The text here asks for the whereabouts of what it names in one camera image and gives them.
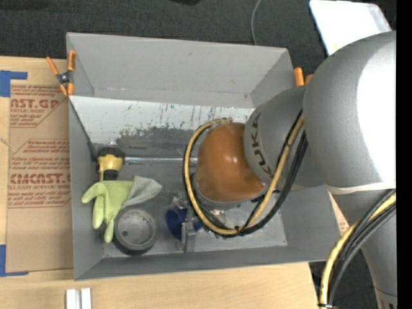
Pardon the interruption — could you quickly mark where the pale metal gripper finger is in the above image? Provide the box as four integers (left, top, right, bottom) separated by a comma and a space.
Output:
173, 192, 192, 217
176, 220, 198, 254

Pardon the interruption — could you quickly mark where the shiny metal rod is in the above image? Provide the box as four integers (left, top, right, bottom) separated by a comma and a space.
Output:
124, 155, 199, 167

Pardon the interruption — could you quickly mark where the grey tape roll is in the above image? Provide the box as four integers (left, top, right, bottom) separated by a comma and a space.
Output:
112, 207, 158, 257

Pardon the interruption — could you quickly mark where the light green and grey glove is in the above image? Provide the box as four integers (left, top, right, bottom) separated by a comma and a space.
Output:
80, 174, 164, 244

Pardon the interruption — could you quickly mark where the grey metal bin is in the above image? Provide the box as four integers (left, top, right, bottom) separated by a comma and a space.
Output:
66, 32, 342, 281

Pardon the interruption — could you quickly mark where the brown cardboard board red print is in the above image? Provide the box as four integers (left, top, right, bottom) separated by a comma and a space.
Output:
0, 55, 75, 278

